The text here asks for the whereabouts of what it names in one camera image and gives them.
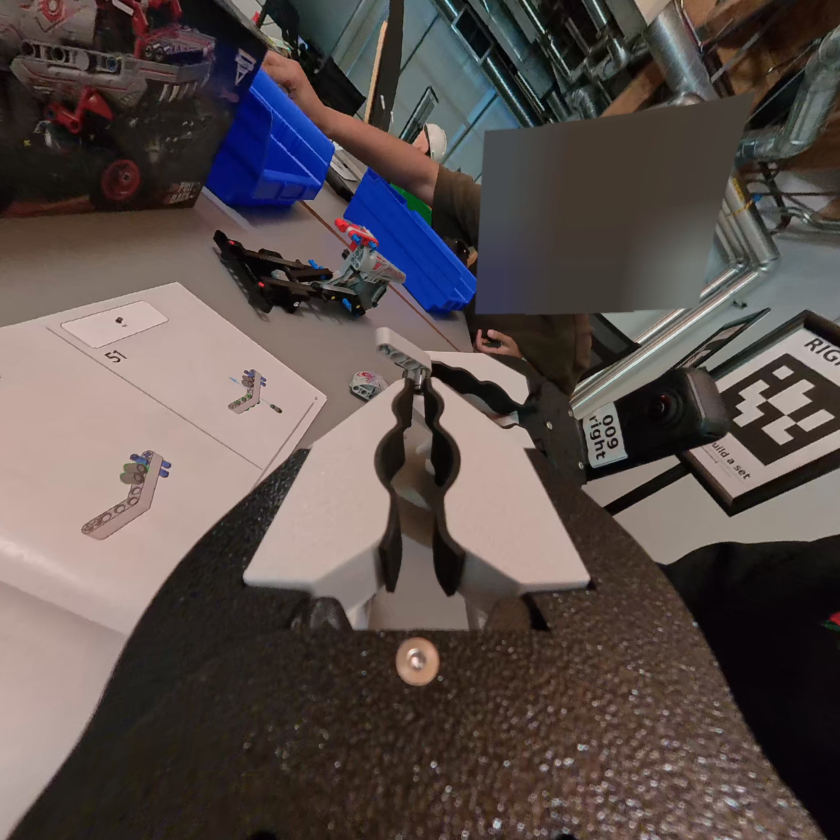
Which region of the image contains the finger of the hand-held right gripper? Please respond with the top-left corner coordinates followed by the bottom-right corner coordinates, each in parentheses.
top-left (427, 351), bottom-right (546, 431)

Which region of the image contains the grey desk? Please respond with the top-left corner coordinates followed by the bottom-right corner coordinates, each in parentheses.
top-left (0, 187), bottom-right (526, 840)

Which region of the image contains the blue plastic bin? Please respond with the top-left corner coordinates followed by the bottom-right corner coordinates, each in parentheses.
top-left (343, 167), bottom-right (478, 316)
top-left (206, 66), bottom-right (337, 210)

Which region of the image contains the silver pipe railing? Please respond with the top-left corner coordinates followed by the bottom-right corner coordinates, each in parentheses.
top-left (571, 177), bottom-right (782, 421)

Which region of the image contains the green plastic part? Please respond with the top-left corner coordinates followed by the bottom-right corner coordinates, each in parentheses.
top-left (390, 184), bottom-right (434, 217)

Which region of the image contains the black toy set box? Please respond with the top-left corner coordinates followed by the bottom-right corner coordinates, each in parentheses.
top-left (0, 0), bottom-right (269, 217)

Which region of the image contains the silver ventilation duct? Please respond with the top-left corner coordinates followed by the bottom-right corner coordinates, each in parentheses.
top-left (640, 0), bottom-right (723, 106)

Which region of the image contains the white instruction booklet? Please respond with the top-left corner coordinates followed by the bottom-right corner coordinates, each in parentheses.
top-left (0, 282), bottom-right (328, 634)

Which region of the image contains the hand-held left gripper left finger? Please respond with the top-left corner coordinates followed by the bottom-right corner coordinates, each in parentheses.
top-left (243, 379), bottom-right (414, 631)

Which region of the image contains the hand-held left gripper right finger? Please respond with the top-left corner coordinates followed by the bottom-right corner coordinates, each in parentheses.
top-left (420, 379), bottom-right (593, 631)

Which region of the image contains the grey angled toy beam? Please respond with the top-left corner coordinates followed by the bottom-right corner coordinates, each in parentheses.
top-left (375, 327), bottom-right (434, 378)

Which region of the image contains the partly built toy vehicle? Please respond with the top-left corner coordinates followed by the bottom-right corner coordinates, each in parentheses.
top-left (211, 218), bottom-right (408, 319)

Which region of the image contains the person's black clothing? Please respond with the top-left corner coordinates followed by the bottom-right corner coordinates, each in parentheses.
top-left (656, 535), bottom-right (840, 834)

